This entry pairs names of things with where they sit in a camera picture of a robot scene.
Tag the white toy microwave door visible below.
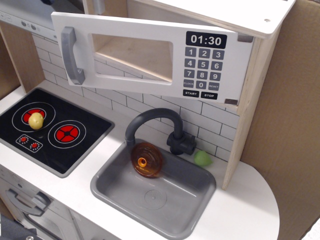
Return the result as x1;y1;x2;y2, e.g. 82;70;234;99
51;12;254;105

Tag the grey microwave door handle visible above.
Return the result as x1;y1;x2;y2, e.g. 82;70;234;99
61;26;85;85

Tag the wooden microwave cabinet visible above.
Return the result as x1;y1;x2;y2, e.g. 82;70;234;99
82;0;294;189

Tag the dark grey toy faucet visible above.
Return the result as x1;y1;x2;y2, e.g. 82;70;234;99
124;107;197;156

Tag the green toy pear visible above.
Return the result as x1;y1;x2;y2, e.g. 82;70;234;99
193;150;213;167

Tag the grey toy sink basin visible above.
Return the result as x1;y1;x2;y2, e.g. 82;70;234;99
90;139;216;240

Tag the black toy stovetop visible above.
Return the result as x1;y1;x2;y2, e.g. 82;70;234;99
0;88;115;178

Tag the yellow toy potato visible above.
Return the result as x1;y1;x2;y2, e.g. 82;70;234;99
28;112;44;130

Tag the brown cardboard panel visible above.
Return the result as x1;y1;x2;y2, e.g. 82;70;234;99
241;0;320;240

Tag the white toy oven front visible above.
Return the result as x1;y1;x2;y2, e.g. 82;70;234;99
0;163;116;240

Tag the grey range hood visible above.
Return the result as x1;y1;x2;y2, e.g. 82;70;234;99
0;0;86;42

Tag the grey oven door handle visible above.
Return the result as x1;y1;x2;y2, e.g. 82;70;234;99
5;188;51;217

